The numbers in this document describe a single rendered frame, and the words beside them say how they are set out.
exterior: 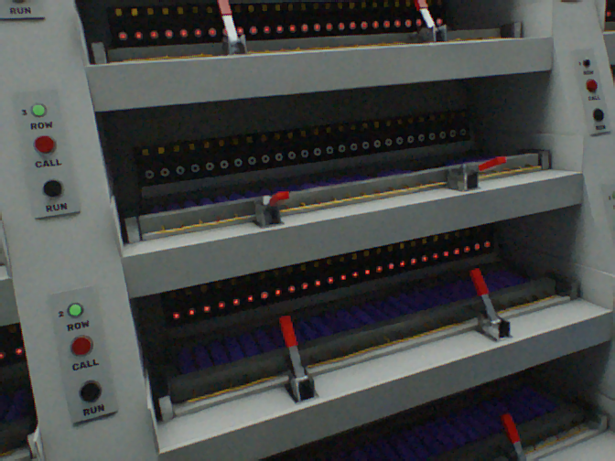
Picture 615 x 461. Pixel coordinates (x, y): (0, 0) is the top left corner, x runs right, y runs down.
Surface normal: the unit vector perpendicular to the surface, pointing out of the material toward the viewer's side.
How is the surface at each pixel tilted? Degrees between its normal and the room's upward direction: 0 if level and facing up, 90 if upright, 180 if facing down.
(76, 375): 90
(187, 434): 18
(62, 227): 90
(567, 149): 90
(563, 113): 90
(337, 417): 108
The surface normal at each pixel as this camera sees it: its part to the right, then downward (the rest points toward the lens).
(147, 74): 0.35, 0.21
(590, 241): -0.93, 0.18
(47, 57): 0.30, -0.10
